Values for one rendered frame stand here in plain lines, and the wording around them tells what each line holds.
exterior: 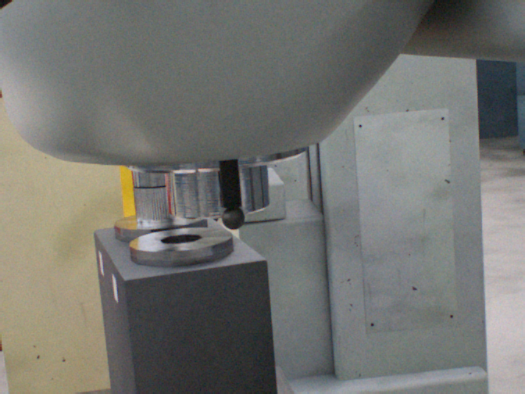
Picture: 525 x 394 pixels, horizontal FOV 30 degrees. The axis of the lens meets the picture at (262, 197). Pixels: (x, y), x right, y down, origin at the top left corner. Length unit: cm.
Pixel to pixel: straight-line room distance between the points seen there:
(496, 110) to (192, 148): 990
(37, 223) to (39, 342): 27
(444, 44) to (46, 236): 182
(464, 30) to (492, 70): 981
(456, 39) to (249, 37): 11
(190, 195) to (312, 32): 11
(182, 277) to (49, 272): 145
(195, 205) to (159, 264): 38
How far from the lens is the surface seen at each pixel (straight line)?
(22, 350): 229
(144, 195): 92
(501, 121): 1030
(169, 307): 80
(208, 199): 43
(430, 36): 46
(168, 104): 38
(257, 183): 44
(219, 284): 80
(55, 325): 227
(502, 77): 1027
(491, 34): 39
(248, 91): 38
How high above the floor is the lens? 137
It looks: 10 degrees down
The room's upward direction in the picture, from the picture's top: 5 degrees counter-clockwise
